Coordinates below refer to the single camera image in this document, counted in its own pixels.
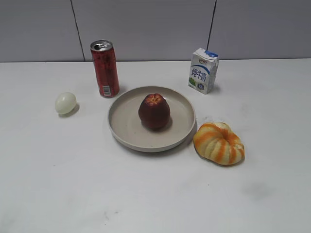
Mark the dark red apple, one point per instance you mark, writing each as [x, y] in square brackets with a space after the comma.
[154, 111]

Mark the beige round plate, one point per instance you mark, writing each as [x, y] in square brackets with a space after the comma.
[127, 128]

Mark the orange striped pumpkin toy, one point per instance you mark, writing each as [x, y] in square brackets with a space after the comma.
[216, 142]

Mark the white milk carton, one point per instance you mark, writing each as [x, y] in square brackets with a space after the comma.
[203, 70]

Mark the red drink can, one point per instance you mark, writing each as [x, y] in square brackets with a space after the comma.
[104, 61]

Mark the white egg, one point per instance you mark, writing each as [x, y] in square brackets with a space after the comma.
[65, 103]

